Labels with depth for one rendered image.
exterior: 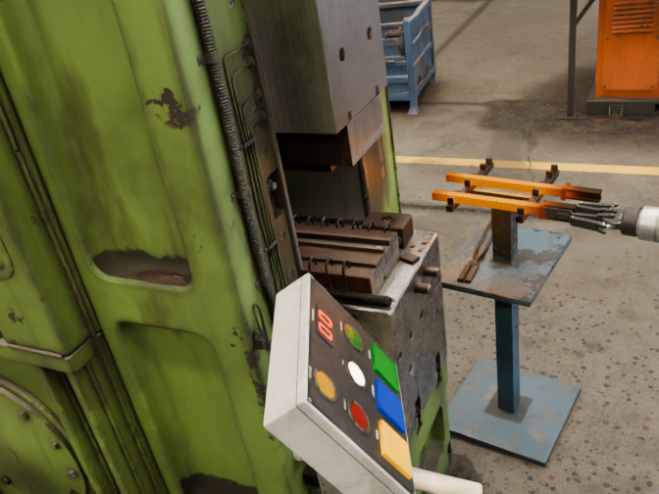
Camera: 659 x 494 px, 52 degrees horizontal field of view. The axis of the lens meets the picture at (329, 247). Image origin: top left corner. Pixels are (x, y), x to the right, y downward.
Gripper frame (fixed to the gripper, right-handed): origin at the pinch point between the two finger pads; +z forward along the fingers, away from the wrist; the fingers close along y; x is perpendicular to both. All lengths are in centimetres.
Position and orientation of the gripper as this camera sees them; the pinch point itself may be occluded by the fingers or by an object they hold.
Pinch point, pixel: (559, 211)
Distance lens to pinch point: 193.3
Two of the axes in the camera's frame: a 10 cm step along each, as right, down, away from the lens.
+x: -1.5, -8.5, -5.1
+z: -8.3, -1.7, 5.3
